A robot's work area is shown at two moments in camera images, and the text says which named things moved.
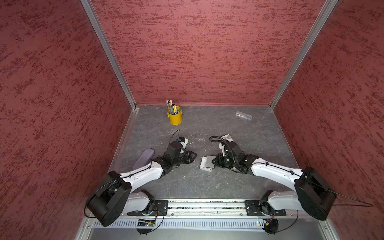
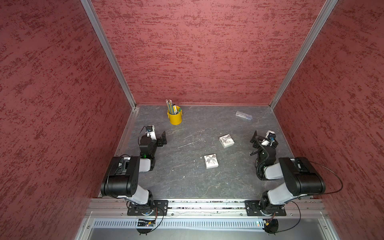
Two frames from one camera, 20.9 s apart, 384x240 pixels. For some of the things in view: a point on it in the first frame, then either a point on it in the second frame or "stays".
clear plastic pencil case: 244,115 stays
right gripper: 219,158 → 255,145
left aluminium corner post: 91,12 stays
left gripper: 189,155 → 160,142
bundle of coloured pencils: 172,107 stays
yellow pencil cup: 175,119 stays
